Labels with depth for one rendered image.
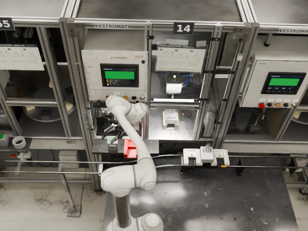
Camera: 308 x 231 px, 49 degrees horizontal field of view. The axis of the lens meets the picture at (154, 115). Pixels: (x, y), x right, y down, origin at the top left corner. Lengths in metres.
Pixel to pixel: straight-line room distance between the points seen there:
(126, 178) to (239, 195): 1.25
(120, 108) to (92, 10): 0.64
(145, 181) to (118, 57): 0.80
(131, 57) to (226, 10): 0.66
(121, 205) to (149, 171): 0.31
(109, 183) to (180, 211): 0.97
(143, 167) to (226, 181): 1.15
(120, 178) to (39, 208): 1.83
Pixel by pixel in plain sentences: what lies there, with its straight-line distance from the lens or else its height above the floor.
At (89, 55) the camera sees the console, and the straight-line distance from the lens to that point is 2.20.
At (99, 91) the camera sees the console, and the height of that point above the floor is 1.47.
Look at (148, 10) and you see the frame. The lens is 2.20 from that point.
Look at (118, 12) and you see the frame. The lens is 2.17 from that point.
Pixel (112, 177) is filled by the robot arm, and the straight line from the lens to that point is 1.93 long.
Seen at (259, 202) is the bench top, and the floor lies 0.68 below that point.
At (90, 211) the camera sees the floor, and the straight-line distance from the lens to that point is 3.53.
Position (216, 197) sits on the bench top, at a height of 0.68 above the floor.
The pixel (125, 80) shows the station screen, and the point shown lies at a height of 1.60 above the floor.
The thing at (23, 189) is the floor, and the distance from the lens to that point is 3.80.
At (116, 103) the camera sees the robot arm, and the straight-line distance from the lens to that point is 2.25.
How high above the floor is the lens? 3.16
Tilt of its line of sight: 49 degrees down
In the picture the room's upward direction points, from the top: 3 degrees clockwise
